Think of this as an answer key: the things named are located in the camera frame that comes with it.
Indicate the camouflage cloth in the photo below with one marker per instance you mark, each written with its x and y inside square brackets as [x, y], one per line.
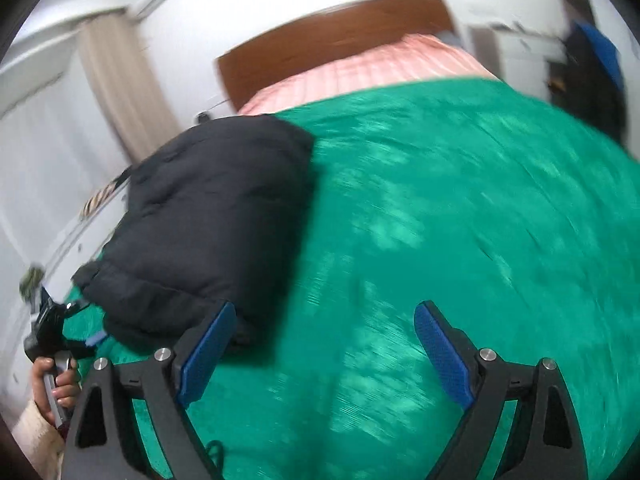
[31, 282]

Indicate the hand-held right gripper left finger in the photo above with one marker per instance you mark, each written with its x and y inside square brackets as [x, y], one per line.
[207, 355]

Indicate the brown wooden headboard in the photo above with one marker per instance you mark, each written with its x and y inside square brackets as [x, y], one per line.
[325, 40]

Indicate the white drawer cabinet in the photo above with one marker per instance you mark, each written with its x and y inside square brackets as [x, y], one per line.
[65, 250]

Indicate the beige curtain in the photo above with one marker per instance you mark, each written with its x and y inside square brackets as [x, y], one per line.
[125, 85]

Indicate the white nightstand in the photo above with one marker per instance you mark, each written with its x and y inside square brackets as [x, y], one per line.
[522, 60]

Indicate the green floral blanket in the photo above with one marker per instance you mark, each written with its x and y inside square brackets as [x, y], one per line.
[425, 235]

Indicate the person's left hand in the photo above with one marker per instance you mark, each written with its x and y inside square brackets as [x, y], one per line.
[62, 390]

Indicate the person's left forearm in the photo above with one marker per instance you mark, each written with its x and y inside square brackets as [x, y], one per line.
[37, 435]

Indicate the black padded coat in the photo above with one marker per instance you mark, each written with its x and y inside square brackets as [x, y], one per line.
[210, 210]

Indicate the blue hanging cloth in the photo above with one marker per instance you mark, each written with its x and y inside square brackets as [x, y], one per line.
[607, 52]

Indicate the white sheer curtain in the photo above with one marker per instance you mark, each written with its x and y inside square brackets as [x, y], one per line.
[40, 160]

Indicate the pink striped pillow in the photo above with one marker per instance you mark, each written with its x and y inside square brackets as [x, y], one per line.
[370, 67]

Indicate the dark hanging clothes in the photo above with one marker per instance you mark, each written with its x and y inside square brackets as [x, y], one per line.
[595, 100]

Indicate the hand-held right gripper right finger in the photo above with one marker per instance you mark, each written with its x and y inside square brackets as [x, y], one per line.
[445, 355]

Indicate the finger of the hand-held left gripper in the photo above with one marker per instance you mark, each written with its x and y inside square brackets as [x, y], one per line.
[92, 342]
[80, 306]

